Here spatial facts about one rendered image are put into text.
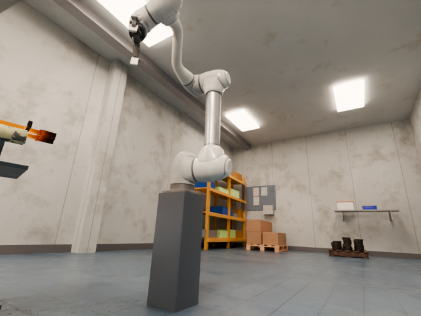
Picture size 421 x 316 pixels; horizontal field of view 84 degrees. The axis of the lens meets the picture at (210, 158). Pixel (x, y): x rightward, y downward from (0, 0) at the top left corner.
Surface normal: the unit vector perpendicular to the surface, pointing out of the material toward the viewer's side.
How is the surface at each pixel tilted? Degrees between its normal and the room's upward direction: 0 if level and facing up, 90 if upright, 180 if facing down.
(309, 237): 90
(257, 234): 90
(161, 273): 90
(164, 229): 90
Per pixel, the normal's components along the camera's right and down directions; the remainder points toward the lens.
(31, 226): 0.85, -0.13
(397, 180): -0.52, -0.29
